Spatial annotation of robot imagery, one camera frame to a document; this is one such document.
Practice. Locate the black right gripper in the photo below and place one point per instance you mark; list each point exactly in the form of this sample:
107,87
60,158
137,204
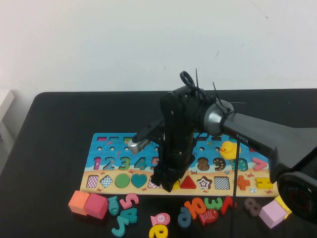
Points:
178,153

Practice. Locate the yellow pentagon piece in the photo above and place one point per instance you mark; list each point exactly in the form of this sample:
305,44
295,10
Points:
176,185

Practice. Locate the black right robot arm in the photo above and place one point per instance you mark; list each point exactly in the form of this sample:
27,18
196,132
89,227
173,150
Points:
260,134

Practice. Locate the red triangle piece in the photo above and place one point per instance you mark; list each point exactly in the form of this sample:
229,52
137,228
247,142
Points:
188,184

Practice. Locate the teal heart piece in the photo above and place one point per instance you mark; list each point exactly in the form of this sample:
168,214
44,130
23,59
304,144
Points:
138,180

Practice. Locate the dark blue number nine piece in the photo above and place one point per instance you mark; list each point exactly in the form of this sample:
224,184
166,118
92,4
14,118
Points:
183,210

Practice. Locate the orange number ten piece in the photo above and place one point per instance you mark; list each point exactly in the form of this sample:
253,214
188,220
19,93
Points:
190,210

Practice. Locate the green circle piece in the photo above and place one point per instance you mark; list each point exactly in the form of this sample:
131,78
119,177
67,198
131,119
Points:
122,180

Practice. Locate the pink number five piece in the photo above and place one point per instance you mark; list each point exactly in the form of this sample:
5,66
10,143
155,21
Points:
125,203

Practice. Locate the teal number four piece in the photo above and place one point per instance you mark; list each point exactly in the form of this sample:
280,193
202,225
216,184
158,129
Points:
131,215

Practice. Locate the yellow number piece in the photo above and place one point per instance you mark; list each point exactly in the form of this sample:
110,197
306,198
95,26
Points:
154,231

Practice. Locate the green number three piece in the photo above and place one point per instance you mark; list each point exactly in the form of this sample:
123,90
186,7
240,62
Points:
210,205

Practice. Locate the teal hook-shaped number piece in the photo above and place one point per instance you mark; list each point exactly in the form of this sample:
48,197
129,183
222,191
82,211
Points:
121,229

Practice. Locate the colourful wooden puzzle board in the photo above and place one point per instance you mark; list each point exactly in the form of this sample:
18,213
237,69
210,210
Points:
106,155

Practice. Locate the red number seven piece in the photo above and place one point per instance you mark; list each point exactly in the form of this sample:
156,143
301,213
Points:
226,207

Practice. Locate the orange plus sign piece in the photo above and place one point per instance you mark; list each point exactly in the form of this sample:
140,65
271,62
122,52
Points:
244,183

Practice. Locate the brown number eight piece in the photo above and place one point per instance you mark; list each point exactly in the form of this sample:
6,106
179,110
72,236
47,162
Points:
252,207

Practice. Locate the red minus sign piece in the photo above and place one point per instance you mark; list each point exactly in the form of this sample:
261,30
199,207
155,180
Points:
250,149

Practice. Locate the pink greater-than sign piece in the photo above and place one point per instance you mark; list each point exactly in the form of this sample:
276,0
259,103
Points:
260,165

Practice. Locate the yellow equals sign piece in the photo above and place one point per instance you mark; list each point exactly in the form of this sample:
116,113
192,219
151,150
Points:
263,183

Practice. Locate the pink wooden fish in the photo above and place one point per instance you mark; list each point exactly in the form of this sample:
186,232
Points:
159,219

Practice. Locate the teal wooden fish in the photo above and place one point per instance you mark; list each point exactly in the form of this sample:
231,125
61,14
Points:
113,205

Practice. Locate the red wooden fish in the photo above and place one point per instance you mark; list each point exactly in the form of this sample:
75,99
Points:
208,217

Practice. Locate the magenta wooden cube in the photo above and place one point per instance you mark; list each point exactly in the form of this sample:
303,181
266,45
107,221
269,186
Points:
96,205

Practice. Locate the yellow rubber duck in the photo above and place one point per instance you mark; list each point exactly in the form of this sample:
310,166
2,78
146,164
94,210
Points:
229,150

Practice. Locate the orange wooden cube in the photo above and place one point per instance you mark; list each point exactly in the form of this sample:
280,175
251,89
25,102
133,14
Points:
78,203

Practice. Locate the light pink wooden cube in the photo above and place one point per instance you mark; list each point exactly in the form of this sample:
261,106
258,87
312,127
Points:
271,213

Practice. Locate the yellow wooden cube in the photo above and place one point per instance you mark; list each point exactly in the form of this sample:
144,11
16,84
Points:
280,200

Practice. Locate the white furniture edge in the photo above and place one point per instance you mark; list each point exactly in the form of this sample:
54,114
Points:
5,101

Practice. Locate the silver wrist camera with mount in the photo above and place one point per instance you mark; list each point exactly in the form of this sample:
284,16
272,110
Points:
135,147

